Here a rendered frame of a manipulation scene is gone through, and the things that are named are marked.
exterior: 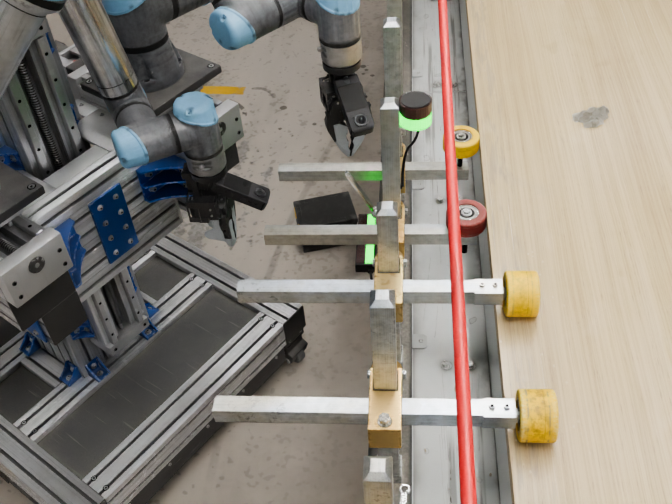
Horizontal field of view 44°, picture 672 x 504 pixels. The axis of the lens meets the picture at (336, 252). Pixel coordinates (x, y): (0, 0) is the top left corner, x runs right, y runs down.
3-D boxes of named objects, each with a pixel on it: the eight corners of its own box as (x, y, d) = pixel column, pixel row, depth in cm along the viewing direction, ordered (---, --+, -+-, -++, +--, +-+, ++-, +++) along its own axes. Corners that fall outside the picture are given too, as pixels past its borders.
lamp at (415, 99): (400, 198, 164) (398, 108, 149) (400, 180, 168) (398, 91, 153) (429, 198, 164) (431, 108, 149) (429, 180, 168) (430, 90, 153)
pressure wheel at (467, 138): (461, 190, 185) (463, 149, 177) (434, 175, 190) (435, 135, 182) (484, 173, 189) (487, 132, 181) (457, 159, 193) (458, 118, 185)
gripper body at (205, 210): (197, 200, 172) (186, 154, 164) (238, 200, 171) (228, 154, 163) (190, 226, 167) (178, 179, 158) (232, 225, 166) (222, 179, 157)
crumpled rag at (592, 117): (586, 132, 181) (587, 123, 179) (567, 116, 185) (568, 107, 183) (619, 120, 183) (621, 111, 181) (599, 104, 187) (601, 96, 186)
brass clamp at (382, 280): (370, 322, 144) (369, 303, 140) (373, 266, 153) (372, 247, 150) (406, 322, 143) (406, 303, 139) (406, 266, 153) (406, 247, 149)
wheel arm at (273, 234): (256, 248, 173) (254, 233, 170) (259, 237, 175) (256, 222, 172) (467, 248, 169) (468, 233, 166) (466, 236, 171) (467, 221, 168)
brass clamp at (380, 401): (364, 448, 126) (363, 429, 122) (368, 376, 135) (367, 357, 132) (405, 449, 125) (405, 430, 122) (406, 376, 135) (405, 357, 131)
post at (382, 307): (379, 484, 147) (369, 304, 114) (380, 466, 150) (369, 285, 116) (399, 484, 147) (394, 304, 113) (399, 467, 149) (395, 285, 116)
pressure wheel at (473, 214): (445, 265, 169) (446, 223, 161) (444, 238, 175) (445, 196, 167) (485, 265, 169) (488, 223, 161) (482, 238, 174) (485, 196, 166)
